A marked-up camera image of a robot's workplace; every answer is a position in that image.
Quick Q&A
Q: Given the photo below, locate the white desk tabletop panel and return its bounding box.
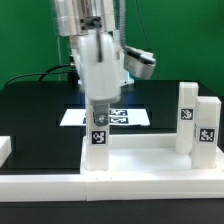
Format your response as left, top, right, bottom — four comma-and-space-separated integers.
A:
79, 132, 224, 175

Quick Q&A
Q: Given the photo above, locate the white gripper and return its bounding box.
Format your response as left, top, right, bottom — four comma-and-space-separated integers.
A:
78, 31, 156, 127

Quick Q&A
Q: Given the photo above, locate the black cable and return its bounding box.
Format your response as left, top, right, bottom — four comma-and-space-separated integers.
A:
4, 64, 73, 88

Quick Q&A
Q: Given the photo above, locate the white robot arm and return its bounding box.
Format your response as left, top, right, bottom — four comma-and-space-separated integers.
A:
52, 0, 156, 127

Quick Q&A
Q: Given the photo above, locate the fiducial marker sheet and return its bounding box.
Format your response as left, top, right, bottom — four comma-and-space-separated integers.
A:
60, 109, 150, 126

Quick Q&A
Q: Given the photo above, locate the white L-shaped obstacle fence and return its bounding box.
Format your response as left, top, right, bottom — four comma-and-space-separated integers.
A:
0, 135, 224, 203

